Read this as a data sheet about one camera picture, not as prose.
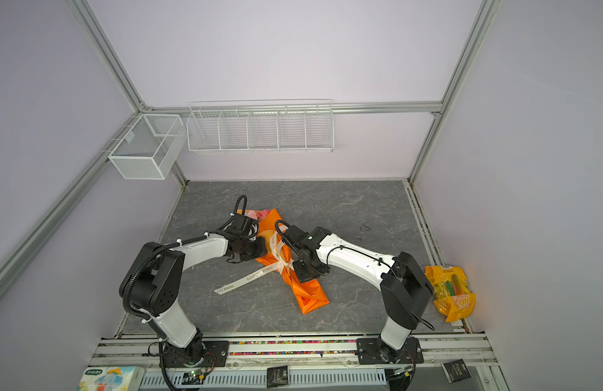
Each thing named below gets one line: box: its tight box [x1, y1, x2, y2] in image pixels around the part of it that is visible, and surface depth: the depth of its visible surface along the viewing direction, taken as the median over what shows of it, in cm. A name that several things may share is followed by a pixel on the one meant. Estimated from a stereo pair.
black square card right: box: [441, 358, 473, 384], surface depth 71 cm
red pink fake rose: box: [246, 209, 271, 222], surface depth 104 cm
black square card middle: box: [266, 364, 289, 389], surface depth 70 cm
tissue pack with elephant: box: [76, 365, 146, 391], surface depth 67 cm
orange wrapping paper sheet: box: [256, 208, 331, 315], surface depth 82 cm
